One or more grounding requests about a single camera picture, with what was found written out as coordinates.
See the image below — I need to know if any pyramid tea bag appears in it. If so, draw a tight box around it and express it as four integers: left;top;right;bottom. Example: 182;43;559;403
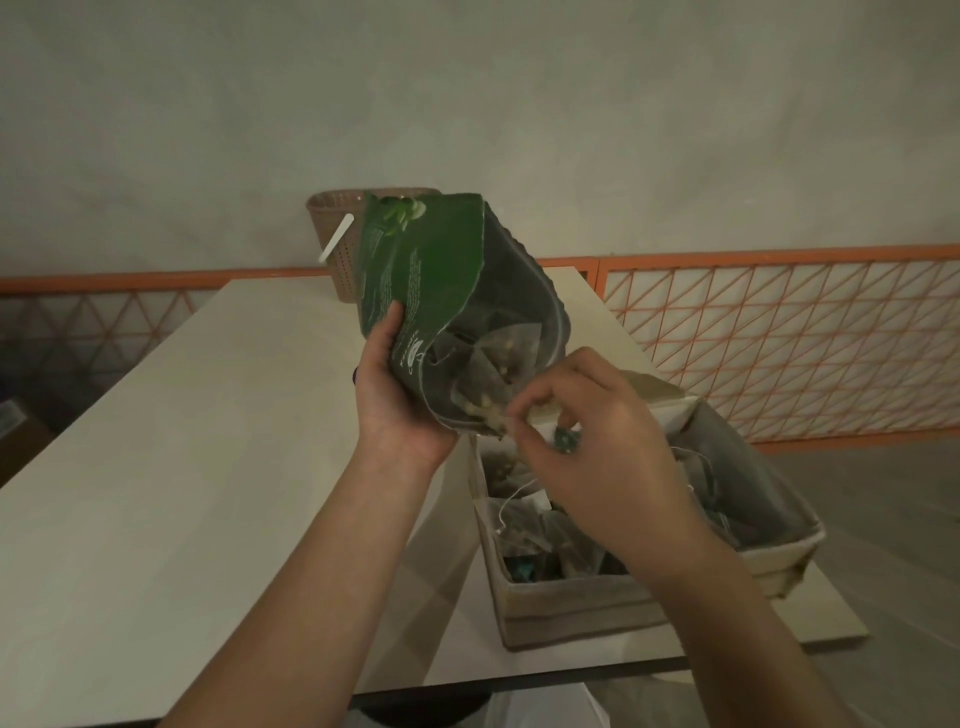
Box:
457;322;543;438

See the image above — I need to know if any beige paper box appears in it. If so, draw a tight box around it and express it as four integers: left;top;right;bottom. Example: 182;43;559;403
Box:
468;369;826;652

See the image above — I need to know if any brown plastic basket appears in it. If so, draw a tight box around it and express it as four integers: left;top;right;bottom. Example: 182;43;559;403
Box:
305;187;442;305

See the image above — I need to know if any black table base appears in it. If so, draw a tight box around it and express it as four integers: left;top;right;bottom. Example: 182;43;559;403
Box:
352;693;493;728

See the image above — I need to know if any green foil pouch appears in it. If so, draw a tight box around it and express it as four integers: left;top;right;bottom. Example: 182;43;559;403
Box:
356;191;569;438

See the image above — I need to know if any person's right hand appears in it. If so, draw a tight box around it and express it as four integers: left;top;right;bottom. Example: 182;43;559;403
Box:
503;346;721;583

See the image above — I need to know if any orange mesh fence panel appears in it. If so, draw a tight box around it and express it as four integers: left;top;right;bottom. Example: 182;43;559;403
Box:
0;257;601;444
596;244;960;455

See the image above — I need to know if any person's left hand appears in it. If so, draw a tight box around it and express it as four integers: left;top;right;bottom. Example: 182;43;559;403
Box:
353;301;460;475

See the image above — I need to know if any person's left forearm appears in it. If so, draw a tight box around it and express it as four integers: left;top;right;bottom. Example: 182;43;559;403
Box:
161;446;451;728

